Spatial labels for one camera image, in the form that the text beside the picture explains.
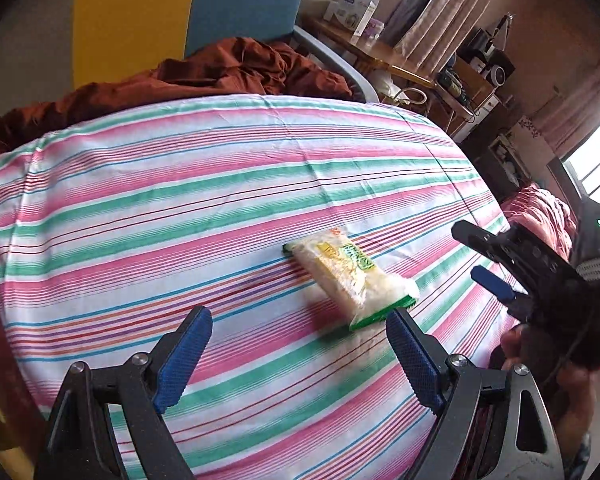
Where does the pink green striped sheet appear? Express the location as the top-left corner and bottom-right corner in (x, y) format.
(0, 94), (508, 480)

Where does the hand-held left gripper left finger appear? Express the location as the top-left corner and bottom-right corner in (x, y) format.
(34, 305), (213, 480)

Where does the rust brown blanket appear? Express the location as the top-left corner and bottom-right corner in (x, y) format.
(0, 37), (353, 161)

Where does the beige patterned curtain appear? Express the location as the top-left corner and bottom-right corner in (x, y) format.
(385, 0), (511, 76)

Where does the grey metal bed frame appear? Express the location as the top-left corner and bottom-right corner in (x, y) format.
(292, 25), (381, 103)

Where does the red patterned blanket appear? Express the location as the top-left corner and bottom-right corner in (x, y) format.
(500, 182), (578, 261)

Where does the black round speaker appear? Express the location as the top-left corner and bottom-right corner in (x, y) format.
(482, 50), (516, 86)

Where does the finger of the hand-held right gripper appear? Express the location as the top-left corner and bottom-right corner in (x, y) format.
(451, 220), (578, 293)
(471, 266), (533, 318)

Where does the person's right forearm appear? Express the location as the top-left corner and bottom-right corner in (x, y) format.
(562, 430), (596, 480)

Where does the pink floral curtain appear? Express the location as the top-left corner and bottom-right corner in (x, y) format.
(535, 55), (600, 156)

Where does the grey yellow blue headboard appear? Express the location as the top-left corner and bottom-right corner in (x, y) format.
(0, 0), (308, 111)

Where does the person's right hand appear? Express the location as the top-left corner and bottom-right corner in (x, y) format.
(500, 325), (597, 461)

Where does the cluttered dark shelf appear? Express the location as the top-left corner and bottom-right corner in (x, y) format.
(472, 130), (531, 196)

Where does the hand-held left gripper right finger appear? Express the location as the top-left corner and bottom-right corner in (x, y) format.
(386, 307), (565, 480)

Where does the side window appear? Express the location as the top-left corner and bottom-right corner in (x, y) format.
(565, 125), (600, 201)

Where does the white carton box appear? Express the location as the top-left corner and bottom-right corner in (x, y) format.
(324, 0), (381, 31)

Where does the wooden desk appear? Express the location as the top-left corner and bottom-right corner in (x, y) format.
(300, 12), (501, 111)

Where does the yellow green snack packet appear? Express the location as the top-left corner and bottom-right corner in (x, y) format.
(282, 227), (421, 333)

